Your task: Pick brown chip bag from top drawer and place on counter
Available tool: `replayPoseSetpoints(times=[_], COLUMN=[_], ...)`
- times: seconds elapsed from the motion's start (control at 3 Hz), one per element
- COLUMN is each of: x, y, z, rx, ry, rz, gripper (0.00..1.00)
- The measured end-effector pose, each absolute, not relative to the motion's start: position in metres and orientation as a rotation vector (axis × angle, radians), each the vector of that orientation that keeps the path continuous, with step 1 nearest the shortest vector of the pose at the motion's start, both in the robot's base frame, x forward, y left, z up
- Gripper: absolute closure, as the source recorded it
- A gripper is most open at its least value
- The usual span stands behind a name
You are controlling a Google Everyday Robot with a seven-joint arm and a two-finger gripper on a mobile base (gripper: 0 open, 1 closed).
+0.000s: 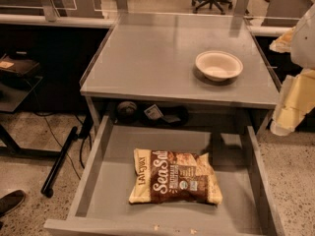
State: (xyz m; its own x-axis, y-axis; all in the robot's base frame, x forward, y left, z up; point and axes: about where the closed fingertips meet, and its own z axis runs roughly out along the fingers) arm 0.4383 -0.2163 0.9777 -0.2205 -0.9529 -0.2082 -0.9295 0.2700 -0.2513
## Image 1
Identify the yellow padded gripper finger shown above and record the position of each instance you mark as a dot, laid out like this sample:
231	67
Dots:
283	43
297	99

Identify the brown sea salt chip bag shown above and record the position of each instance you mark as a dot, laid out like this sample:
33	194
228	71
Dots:
164	176

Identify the grey counter cabinet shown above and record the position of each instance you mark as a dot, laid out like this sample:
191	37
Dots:
151	57

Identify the dark round object under counter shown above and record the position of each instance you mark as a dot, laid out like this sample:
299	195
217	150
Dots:
126	108

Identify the grey open top drawer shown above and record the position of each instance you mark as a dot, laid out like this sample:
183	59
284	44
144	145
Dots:
101	205

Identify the white paper bowl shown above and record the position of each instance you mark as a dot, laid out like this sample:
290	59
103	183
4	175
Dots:
218	66

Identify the white tag card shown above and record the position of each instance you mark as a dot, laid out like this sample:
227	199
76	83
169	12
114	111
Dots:
153	112

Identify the black table leg base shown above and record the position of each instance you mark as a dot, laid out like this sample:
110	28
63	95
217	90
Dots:
47	188

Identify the dark box on side table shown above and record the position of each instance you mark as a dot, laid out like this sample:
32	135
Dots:
18	66

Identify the black shoe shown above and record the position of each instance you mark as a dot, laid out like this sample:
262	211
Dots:
11	201

